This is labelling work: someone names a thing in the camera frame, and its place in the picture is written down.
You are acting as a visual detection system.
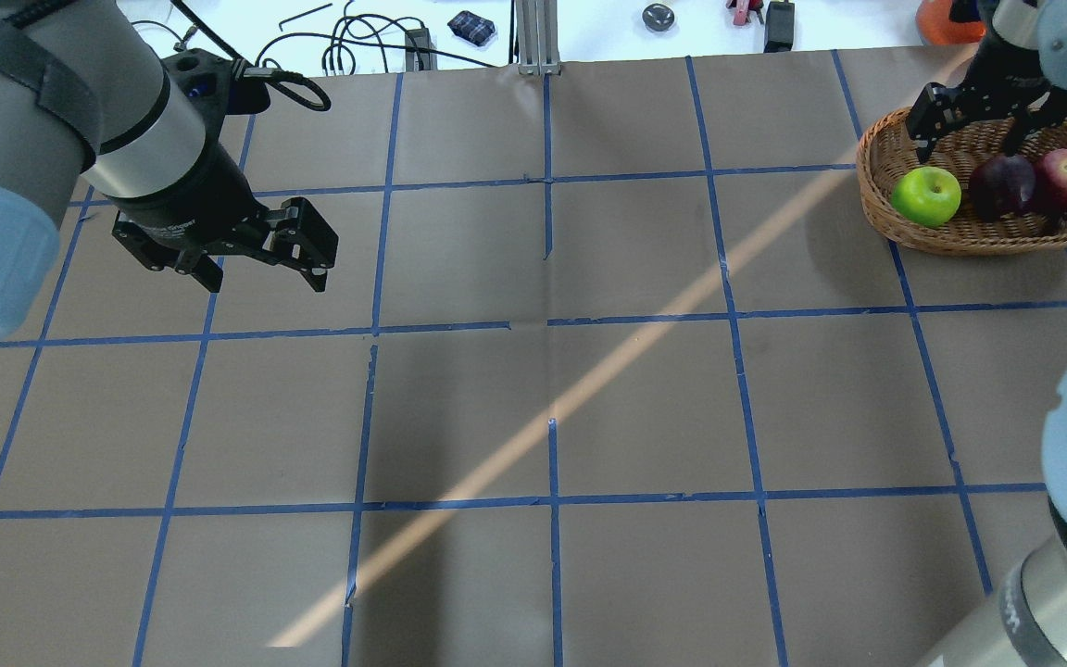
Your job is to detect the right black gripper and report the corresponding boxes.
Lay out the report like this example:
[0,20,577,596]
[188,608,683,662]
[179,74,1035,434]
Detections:
[905,32,1067,165]

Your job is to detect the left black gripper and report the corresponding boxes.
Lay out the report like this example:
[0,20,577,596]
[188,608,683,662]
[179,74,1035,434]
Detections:
[113,139,339,293]

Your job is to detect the dark red apple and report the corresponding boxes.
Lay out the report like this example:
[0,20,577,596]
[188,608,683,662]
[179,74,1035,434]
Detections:
[967,155,1037,223]

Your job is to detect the red yellow-streaked apple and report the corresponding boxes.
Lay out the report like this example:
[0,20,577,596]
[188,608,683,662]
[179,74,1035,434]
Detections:
[1032,148,1067,216]

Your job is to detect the green apple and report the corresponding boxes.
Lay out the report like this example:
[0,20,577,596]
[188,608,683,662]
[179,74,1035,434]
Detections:
[889,166,962,229]

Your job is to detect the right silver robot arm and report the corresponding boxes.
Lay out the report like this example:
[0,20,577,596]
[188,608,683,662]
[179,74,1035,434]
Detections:
[906,1,1067,666]

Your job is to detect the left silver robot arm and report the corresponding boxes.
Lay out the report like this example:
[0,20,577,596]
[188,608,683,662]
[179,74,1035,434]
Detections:
[0,1,339,342]

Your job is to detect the brown wicker basket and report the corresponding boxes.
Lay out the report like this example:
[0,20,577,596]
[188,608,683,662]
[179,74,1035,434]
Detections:
[856,108,1067,255]

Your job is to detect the orange round container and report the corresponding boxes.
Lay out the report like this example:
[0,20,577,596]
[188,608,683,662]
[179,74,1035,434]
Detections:
[914,0,986,45]

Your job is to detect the black power adapter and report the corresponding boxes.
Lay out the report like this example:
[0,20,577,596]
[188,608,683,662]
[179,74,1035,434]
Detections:
[763,1,796,54]

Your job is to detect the red black tool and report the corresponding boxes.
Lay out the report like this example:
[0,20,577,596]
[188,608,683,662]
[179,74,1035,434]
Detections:
[724,0,765,27]

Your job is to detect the dark blue checked pouch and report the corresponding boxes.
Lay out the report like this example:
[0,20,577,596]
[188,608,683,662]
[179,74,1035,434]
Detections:
[447,11,498,47]

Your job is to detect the small round grey object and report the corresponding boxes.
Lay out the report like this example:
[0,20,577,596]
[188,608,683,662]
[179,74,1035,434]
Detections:
[641,3,676,32]

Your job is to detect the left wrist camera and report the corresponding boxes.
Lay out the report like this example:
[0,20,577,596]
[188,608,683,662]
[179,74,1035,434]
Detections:
[161,49,270,121]

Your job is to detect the aluminium frame post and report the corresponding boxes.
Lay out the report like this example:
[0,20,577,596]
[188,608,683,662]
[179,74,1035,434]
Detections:
[511,0,562,77]

